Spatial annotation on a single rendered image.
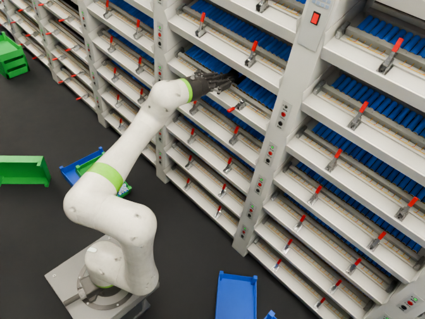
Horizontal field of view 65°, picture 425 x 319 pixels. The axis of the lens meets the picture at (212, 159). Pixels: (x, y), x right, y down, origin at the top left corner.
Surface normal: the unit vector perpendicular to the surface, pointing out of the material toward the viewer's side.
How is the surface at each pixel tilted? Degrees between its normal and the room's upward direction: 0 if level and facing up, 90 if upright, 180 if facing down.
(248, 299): 0
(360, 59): 21
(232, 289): 0
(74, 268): 2
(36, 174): 90
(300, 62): 90
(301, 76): 90
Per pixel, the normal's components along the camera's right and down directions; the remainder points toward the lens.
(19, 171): 0.09, 0.73
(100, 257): 0.08, -0.57
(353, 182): -0.15, -0.48
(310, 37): -0.70, 0.46
